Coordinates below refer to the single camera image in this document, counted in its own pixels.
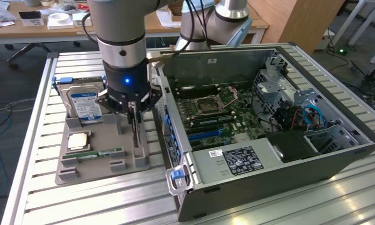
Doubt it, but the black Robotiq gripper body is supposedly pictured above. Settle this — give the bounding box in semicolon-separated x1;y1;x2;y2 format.
102;60;153;104

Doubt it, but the Nvidia graphics card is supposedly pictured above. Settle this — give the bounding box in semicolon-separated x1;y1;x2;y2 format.
127;100;143;150

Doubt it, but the hard disk in blue carrier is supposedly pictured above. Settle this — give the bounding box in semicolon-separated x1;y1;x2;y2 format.
51;75;109;125

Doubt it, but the grey parts rack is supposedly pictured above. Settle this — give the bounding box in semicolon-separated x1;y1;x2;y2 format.
55;112;153;186

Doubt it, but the CPU socket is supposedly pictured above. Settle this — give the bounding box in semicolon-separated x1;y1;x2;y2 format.
195;95;222;115

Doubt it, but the silver CPU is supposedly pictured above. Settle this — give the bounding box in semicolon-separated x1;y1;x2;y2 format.
67;133;90;150

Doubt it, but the RAM stick with green label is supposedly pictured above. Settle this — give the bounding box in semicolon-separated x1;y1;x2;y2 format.
193;114;234;127

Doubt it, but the green bare RAM stick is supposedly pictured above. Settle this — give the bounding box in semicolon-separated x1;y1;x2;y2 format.
65;147;125;160

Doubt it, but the blue expansion slot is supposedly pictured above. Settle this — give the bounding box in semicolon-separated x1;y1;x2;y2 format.
187;128;226;141

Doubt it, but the metal socket cover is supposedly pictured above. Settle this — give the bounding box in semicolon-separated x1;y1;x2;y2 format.
217;86;241;108

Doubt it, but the white notebook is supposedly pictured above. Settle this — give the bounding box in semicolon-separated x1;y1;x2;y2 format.
157;10;183;29

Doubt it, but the plain white box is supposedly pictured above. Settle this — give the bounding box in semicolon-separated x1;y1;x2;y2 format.
71;13;91;28

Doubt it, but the green Dell motherboard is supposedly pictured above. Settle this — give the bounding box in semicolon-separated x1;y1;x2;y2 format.
167;77;270;150

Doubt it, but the white box with tape roll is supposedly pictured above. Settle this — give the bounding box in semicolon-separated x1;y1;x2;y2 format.
47;13;74;30

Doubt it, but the white chipset heatsink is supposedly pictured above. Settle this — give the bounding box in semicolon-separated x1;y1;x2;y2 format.
234;133;254;143

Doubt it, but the black office chair base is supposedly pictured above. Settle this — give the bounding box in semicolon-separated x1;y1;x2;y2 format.
6;41;82;68

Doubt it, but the grey power supply unit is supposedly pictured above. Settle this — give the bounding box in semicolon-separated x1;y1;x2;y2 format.
183;138;285;185

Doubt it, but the perforated silver disk bay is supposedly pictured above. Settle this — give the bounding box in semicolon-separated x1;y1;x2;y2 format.
253;68;298;106

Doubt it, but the wooden desk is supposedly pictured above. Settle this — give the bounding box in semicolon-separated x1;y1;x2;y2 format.
0;0;272;45

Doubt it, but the white box with black lid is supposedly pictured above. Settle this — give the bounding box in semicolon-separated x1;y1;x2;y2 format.
18;11;45;26

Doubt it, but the dark grey PC case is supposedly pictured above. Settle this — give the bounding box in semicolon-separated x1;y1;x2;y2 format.
146;44;375;223

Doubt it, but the wooden cabinet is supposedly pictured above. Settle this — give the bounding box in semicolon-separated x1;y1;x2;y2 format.
246;0;346;53

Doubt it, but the plain silver disk bay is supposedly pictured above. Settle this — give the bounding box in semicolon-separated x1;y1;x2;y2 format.
304;124;370;157

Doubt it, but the black tripod stand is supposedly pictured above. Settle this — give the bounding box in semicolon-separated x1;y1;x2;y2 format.
350;46;375;83

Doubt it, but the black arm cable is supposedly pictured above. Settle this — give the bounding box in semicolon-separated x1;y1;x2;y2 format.
174;0;213;56
82;12;98;43

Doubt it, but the white floor cable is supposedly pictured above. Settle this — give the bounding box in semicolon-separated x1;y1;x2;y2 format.
0;97;35;113

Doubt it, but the blue wire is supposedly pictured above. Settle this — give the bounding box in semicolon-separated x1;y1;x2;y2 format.
302;106;326;129

